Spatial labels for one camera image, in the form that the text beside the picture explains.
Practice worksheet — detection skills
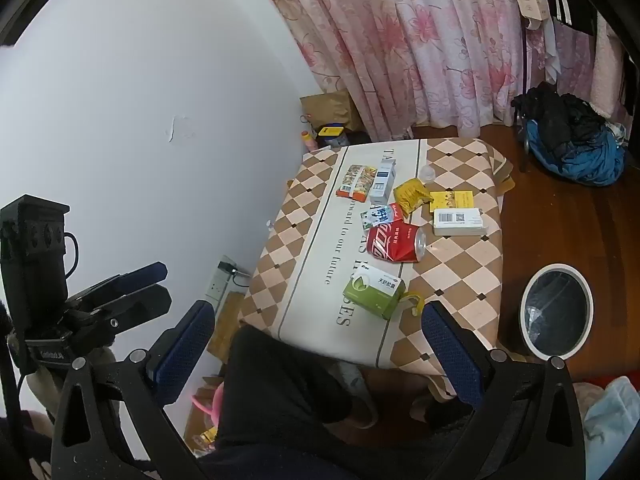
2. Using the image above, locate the small blue white sachet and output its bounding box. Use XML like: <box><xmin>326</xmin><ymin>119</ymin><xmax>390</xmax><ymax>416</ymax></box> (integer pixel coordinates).
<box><xmin>360</xmin><ymin>204</ymin><xmax>393</xmax><ymax>228</ymax></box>

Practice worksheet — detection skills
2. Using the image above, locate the pink plastic item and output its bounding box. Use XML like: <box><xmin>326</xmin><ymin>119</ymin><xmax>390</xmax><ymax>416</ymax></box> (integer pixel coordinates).
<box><xmin>191</xmin><ymin>384</ymin><xmax>227</xmax><ymax>428</ymax></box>

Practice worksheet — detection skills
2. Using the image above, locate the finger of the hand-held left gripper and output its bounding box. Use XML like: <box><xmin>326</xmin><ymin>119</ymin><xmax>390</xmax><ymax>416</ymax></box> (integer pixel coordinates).
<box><xmin>75</xmin><ymin>284</ymin><xmax>173</xmax><ymax>334</ymax></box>
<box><xmin>65</xmin><ymin>261</ymin><xmax>169</xmax><ymax>307</ymax></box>

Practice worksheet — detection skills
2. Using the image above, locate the black garment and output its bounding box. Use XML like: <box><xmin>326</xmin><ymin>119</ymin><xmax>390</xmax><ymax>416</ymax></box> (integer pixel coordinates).
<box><xmin>511</xmin><ymin>82</ymin><xmax>610</xmax><ymax>157</ymax></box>

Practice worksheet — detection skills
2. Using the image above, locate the yellow paper card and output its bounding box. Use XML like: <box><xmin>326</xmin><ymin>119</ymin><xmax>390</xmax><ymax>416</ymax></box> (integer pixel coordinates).
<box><xmin>430</xmin><ymin>190</ymin><xmax>476</xmax><ymax>213</ymax></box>

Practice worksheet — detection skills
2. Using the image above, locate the blue cloth bundle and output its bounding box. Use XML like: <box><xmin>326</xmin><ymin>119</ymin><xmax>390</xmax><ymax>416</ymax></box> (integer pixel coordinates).
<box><xmin>524</xmin><ymin>119</ymin><xmax>627</xmax><ymax>187</ymax></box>

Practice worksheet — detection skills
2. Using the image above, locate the red soda can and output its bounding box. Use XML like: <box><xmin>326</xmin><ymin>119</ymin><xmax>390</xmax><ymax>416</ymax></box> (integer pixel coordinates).
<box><xmin>366</xmin><ymin>221</ymin><xmax>428</xmax><ymax>264</ymax></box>

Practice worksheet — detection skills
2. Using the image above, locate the orange printed snack packet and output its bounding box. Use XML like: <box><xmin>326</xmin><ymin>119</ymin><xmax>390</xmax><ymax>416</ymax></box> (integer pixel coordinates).
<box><xmin>335</xmin><ymin>163</ymin><xmax>378</xmax><ymax>201</ymax></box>

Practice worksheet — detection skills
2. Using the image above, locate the crumpled yellow packet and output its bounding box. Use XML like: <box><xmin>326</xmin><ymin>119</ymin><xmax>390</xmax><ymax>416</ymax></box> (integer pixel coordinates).
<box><xmin>393</xmin><ymin>178</ymin><xmax>432</xmax><ymax>220</ymax></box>

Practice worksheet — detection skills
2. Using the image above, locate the brown paper bag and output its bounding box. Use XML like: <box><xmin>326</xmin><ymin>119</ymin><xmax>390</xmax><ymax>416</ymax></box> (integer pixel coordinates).
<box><xmin>300</xmin><ymin>91</ymin><xmax>367</xmax><ymax>134</ymax></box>

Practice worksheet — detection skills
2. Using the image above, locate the grey slipper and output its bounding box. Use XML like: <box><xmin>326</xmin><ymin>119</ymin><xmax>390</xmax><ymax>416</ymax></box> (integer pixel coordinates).
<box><xmin>327</xmin><ymin>360</ymin><xmax>379</xmax><ymax>429</ymax></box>

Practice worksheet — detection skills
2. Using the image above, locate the flat white box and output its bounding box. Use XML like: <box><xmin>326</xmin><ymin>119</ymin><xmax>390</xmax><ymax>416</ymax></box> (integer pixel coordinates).
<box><xmin>432</xmin><ymin>207</ymin><xmax>487</xmax><ymax>237</ymax></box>

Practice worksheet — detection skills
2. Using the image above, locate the light blue cloth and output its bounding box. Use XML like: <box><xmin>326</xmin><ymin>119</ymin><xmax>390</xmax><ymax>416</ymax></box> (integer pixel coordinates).
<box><xmin>582</xmin><ymin>376</ymin><xmax>640</xmax><ymax>480</ymax></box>

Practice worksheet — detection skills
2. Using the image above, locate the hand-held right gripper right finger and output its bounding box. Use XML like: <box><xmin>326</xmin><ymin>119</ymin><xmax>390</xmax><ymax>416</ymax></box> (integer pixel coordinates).
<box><xmin>421</xmin><ymin>301</ymin><xmax>587</xmax><ymax>480</ymax></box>

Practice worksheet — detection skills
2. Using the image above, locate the yellow plastic strip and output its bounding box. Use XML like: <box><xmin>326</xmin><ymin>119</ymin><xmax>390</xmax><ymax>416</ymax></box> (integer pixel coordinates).
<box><xmin>400</xmin><ymin>292</ymin><xmax>426</xmax><ymax>317</ymax></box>

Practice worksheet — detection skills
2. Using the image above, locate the yellow lidded tin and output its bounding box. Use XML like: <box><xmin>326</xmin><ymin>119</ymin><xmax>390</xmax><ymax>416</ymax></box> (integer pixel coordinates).
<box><xmin>317</xmin><ymin>124</ymin><xmax>351</xmax><ymax>149</ymax></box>

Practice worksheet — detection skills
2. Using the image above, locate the row of hanging clothes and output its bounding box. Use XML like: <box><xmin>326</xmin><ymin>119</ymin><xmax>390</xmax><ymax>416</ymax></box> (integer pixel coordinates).
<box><xmin>509</xmin><ymin>0</ymin><xmax>632</xmax><ymax>117</ymax></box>

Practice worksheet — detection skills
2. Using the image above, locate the white round bin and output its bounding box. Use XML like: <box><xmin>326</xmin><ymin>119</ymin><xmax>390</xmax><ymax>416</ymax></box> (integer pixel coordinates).
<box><xmin>519</xmin><ymin>263</ymin><xmax>595</xmax><ymax>359</ymax></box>

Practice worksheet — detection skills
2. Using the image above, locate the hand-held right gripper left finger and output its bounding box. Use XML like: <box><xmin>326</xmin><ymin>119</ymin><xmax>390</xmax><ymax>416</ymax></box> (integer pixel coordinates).
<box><xmin>50</xmin><ymin>300</ymin><xmax>217</xmax><ymax>480</ymax></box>

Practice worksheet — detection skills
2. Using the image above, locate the green and white box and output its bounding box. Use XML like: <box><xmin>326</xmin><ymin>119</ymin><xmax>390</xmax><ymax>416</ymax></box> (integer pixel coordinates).
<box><xmin>342</xmin><ymin>266</ymin><xmax>407</xmax><ymax>320</ymax></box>

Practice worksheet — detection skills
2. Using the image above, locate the brown checkered tablecloth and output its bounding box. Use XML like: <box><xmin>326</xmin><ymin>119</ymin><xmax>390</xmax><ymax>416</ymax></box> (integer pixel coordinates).
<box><xmin>236</xmin><ymin>137</ymin><xmax>515</xmax><ymax>378</ymax></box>

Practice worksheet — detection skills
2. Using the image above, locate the white wall socket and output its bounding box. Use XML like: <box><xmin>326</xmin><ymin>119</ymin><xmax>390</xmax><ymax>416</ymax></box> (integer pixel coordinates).
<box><xmin>206</xmin><ymin>255</ymin><xmax>239</xmax><ymax>306</ymax></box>

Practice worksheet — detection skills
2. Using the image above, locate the pink floral curtain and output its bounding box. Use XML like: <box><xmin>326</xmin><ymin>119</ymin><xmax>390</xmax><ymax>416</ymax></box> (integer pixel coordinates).
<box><xmin>244</xmin><ymin>0</ymin><xmax>626</xmax><ymax>143</ymax></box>

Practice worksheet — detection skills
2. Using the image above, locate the white and blue carton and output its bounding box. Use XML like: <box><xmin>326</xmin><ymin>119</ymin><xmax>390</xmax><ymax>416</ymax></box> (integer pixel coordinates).
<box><xmin>369</xmin><ymin>158</ymin><xmax>398</xmax><ymax>202</ymax></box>

